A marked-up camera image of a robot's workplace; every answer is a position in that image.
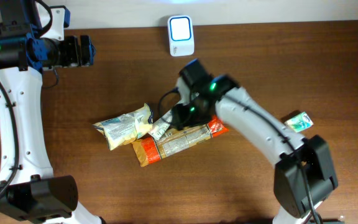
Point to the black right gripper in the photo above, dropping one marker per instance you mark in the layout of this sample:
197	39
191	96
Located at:
180	113

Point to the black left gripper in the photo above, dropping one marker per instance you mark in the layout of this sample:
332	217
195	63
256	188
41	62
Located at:
75	57

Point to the white tube gold cap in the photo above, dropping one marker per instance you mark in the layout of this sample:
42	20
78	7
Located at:
161	125

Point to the orange spaghetti packet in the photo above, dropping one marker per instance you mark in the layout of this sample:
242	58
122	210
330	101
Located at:
150	150

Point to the cream snack bag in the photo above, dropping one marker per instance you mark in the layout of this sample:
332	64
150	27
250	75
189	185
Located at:
127	127

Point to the green tissue pack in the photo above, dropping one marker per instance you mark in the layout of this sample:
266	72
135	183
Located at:
299	122

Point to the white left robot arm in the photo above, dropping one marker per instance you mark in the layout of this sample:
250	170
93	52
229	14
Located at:
32	40

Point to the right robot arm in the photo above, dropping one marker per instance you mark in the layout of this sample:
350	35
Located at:
304	169

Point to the white barcode scanner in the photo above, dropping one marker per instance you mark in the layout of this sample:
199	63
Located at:
180	36

